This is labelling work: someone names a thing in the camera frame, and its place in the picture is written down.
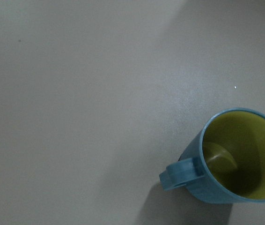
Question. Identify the blue cup yellow inside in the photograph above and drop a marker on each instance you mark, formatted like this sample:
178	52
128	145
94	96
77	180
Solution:
225	162

